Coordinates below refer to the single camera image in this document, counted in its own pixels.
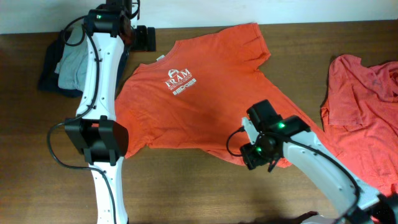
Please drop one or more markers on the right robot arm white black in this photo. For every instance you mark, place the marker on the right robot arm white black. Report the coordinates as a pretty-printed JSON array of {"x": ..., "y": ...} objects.
[{"x": 354, "y": 200}]

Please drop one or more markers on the pink red t-shirt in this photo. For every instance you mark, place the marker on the pink red t-shirt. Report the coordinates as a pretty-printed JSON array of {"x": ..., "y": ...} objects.
[{"x": 360, "y": 118}]

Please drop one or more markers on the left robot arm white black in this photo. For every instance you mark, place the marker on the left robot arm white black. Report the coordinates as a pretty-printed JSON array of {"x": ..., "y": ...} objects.
[{"x": 94, "y": 131}]

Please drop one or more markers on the orange printed t-shirt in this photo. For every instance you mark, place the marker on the orange printed t-shirt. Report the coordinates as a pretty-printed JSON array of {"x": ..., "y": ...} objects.
[{"x": 197, "y": 95}]

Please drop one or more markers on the grey folded garment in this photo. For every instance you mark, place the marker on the grey folded garment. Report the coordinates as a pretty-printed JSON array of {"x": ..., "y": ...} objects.
[{"x": 72, "y": 67}]

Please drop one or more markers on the dark navy folded garment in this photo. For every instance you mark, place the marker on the dark navy folded garment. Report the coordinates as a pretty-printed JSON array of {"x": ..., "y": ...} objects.
[{"x": 48, "y": 80}]

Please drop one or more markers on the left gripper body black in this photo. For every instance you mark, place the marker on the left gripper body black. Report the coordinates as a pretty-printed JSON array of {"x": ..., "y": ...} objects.
[{"x": 139, "y": 42}]

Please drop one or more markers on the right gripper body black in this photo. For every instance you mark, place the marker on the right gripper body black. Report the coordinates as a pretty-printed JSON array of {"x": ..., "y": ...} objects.
[{"x": 257, "y": 154}]

